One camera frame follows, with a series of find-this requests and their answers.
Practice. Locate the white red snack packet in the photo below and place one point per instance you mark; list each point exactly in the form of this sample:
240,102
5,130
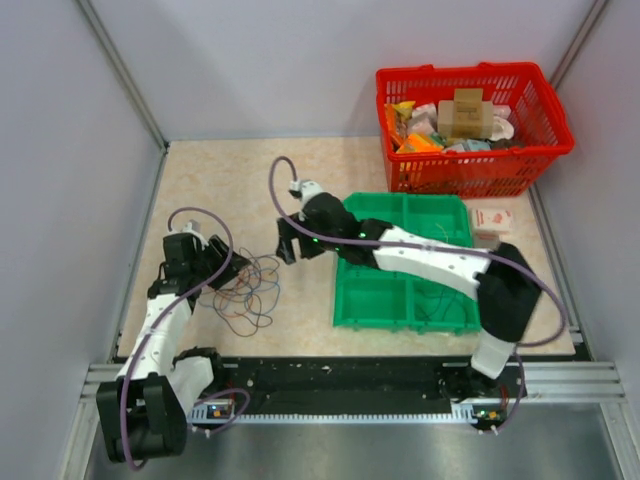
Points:
492,220

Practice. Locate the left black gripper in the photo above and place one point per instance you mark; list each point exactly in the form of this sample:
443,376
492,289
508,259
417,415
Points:
215,248

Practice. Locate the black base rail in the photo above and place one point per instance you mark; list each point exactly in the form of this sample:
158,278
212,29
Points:
345,385

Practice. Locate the brown cardboard box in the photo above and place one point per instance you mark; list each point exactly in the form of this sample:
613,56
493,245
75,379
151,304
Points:
466,115

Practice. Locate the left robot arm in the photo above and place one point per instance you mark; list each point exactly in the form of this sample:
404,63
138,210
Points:
143,410

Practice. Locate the orange snack packet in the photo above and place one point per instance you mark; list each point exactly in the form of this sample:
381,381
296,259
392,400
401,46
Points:
419,143

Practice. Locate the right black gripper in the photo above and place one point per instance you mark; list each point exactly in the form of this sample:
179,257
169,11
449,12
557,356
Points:
285,250

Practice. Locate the grey red packet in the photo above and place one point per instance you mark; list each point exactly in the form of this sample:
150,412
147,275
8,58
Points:
486,240

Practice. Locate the red plastic basket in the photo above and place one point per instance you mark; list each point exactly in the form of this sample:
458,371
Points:
542,133

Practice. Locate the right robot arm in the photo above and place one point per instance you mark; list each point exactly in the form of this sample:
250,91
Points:
499,281

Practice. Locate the yellow snack packet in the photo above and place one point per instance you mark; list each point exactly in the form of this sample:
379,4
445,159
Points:
404,109

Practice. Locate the green compartment tray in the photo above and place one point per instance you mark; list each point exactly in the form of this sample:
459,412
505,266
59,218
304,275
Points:
370,299

